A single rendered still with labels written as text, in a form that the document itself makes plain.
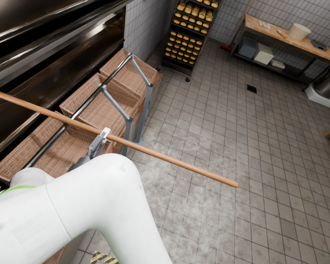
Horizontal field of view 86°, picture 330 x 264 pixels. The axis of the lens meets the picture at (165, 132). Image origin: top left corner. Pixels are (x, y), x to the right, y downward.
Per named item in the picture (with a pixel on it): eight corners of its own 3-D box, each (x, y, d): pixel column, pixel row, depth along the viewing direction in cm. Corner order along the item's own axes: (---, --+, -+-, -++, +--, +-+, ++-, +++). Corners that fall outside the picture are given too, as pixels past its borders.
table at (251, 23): (224, 61, 450) (245, 23, 381) (226, 48, 502) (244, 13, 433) (304, 92, 452) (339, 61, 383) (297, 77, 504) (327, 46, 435)
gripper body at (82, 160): (73, 161, 75) (85, 144, 81) (76, 169, 81) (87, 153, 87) (90, 167, 75) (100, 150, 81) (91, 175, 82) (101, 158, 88)
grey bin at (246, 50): (238, 53, 442) (243, 44, 424) (238, 45, 475) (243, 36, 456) (251, 58, 443) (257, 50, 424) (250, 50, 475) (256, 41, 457)
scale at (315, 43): (313, 46, 401) (316, 44, 396) (309, 41, 422) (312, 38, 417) (325, 52, 402) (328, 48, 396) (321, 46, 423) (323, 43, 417)
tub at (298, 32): (287, 36, 399) (295, 26, 383) (284, 30, 427) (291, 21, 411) (305, 44, 400) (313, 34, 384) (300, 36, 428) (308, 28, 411)
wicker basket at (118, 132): (63, 128, 158) (56, 105, 137) (98, 92, 194) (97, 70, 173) (113, 149, 157) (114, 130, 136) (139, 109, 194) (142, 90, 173)
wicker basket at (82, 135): (7, 190, 119) (-15, 173, 98) (62, 131, 155) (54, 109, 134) (74, 216, 119) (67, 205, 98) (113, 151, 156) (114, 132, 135)
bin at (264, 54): (253, 59, 442) (260, 51, 424) (252, 51, 475) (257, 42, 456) (266, 65, 443) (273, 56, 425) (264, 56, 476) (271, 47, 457)
